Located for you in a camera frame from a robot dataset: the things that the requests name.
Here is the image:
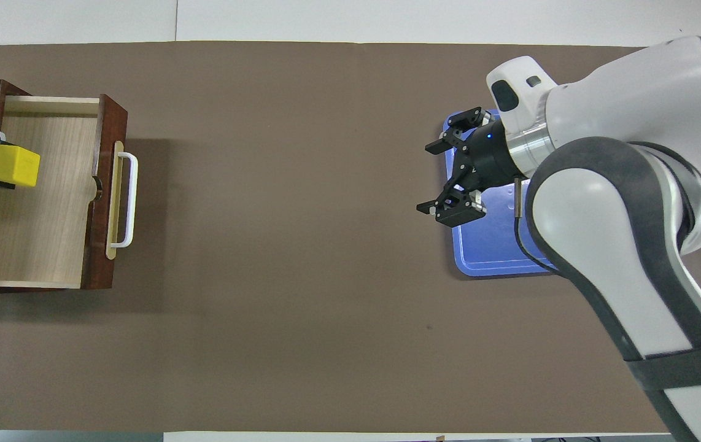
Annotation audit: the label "blue plastic tray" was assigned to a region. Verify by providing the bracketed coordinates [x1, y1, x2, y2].
[443, 109, 563, 277]

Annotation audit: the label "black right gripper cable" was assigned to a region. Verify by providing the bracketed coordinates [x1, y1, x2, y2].
[513, 177, 566, 274]

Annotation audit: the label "yellow cube block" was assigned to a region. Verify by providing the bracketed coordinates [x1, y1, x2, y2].
[0, 144, 41, 187]

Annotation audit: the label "white drawer handle beige plate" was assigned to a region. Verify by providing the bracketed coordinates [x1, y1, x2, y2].
[107, 141, 139, 260]

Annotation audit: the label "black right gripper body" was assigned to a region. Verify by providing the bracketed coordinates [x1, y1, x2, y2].
[456, 120, 520, 192]

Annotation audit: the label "wooden drawer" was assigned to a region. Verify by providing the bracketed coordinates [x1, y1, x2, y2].
[0, 94, 128, 290]

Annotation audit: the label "brown paper table mat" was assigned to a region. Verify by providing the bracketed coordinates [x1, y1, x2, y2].
[0, 41, 701, 433]

